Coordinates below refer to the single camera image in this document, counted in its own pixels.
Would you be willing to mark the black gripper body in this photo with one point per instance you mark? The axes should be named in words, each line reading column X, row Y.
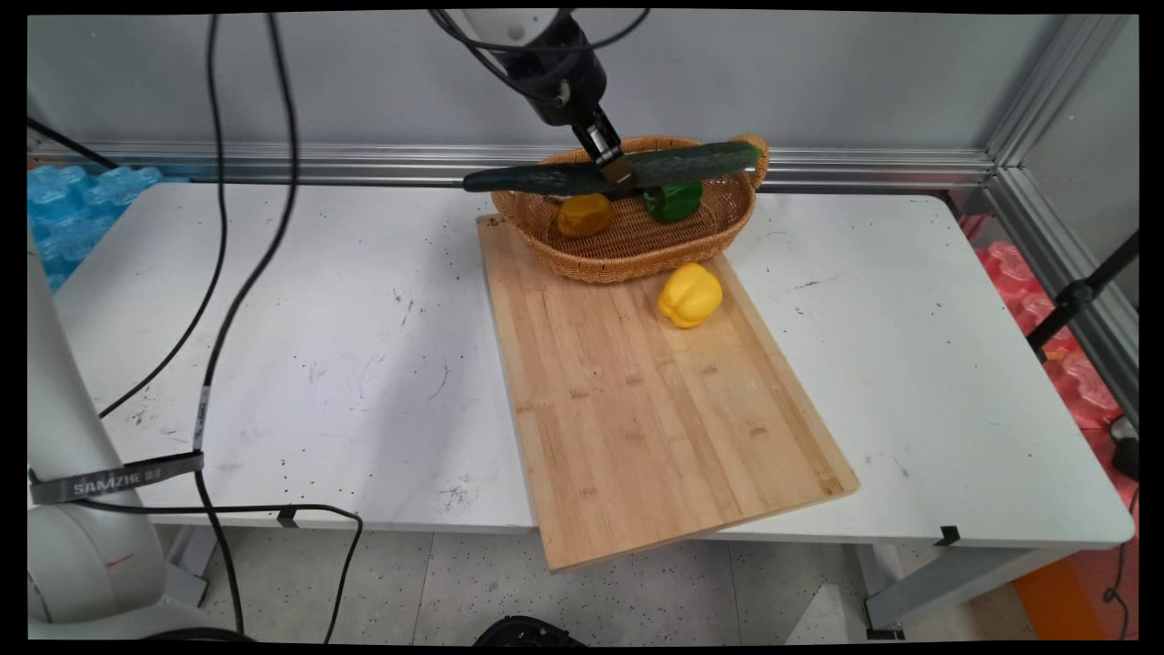
column 559, row 77

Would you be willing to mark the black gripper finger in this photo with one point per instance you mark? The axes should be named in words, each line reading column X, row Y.
column 611, row 155
column 585, row 138

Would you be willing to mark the long dark green cucumber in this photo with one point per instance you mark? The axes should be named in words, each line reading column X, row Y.
column 691, row 162

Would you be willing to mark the orange bell pepper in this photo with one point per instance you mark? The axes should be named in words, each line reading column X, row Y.
column 584, row 216

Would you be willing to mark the green bell pepper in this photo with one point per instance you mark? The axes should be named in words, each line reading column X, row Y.
column 673, row 202

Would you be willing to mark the yellow bell pepper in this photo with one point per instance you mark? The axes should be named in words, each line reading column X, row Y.
column 690, row 295

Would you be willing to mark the bamboo cutting board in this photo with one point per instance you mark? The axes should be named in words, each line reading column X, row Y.
column 655, row 409

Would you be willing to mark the red foam floor mat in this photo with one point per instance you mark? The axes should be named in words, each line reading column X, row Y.
column 1046, row 318

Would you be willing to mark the black tape piece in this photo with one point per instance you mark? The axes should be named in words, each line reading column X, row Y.
column 948, row 536
column 287, row 516

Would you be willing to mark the black round object on floor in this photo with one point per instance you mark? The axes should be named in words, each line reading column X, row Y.
column 527, row 631

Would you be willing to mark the black tripod stand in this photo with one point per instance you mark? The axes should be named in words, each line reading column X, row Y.
column 1078, row 296

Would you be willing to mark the blue foam floor mat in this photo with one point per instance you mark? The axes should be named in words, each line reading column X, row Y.
column 73, row 214

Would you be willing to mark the grey metal table leg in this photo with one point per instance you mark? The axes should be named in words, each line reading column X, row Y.
column 946, row 587

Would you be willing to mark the orange floor panel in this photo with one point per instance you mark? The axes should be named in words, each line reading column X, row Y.
column 1064, row 591

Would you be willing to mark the horizontal aluminium frame rail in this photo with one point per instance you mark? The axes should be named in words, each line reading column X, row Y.
column 364, row 162

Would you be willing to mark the aluminium frame upright post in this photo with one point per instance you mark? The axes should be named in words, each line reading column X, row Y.
column 1055, row 86

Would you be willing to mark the aluminium frame side rail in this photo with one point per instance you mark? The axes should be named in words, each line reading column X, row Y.
column 1064, row 264

